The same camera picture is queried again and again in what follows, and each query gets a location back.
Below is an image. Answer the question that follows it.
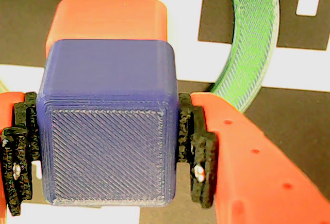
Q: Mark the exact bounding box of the red gripper finger with black pad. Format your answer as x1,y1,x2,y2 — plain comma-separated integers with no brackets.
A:
0,91,41,224
177,92,330,224

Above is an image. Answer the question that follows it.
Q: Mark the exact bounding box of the blue cube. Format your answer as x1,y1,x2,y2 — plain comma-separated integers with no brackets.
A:
36,39,180,207

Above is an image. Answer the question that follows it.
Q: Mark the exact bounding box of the red cube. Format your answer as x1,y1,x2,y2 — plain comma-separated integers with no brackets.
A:
45,0,168,59

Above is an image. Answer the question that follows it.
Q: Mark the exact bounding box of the black white marker board mat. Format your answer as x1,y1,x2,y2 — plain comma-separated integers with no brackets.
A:
0,0,330,224

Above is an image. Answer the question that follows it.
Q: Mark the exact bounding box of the green ring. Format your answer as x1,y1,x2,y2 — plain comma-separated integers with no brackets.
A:
0,0,281,114

